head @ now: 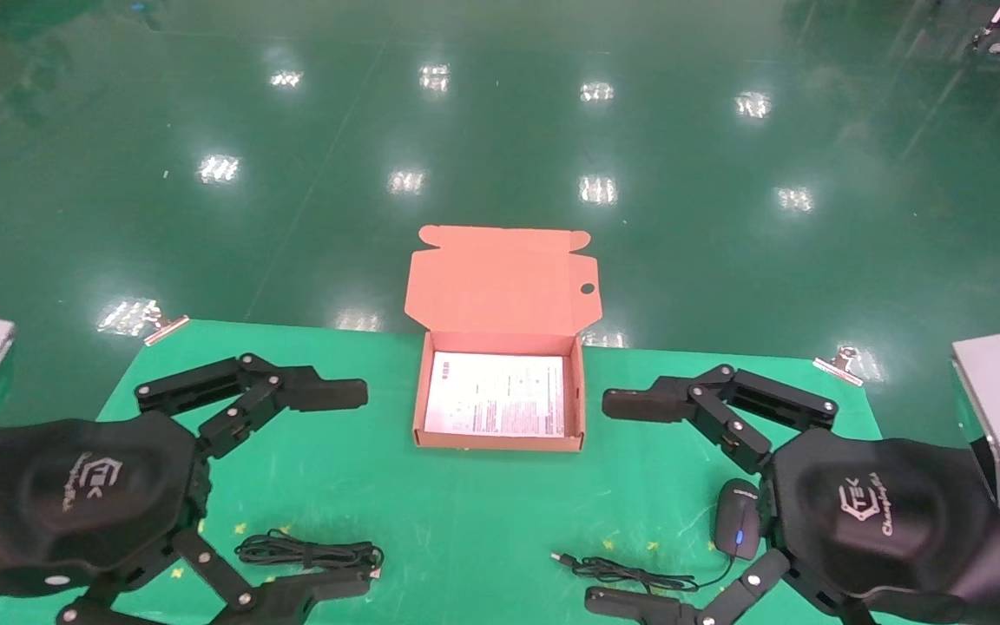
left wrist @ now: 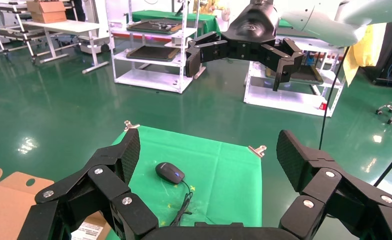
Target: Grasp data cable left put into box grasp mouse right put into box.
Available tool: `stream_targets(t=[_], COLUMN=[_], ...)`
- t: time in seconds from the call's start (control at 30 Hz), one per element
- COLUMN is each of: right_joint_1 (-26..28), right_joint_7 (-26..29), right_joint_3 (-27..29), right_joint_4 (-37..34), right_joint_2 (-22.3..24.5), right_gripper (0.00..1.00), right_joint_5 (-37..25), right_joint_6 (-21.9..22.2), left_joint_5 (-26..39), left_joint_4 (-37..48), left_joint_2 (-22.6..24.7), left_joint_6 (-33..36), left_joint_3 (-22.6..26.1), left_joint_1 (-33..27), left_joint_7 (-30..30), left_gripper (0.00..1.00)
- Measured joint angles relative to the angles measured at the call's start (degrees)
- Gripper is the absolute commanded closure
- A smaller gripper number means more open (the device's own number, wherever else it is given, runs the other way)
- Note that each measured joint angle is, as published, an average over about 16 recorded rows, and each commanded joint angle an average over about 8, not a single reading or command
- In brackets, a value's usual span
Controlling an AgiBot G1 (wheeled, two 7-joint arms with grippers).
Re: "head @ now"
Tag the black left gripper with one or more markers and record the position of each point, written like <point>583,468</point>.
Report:
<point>75,495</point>

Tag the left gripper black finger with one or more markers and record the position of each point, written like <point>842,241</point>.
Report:
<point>326,395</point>

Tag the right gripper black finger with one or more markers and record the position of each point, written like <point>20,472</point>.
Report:
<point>639,404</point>
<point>639,605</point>

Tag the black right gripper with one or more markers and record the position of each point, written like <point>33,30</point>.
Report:
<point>882,512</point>

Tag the orange cardboard box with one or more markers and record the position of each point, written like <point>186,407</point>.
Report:
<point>500,286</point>

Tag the white printed instruction sheet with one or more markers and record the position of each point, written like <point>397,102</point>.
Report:
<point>496,395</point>

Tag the metal binder clip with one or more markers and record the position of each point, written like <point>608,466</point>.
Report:
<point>166,327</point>
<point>840,365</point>

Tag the green table cloth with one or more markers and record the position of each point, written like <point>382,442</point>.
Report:
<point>465,521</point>

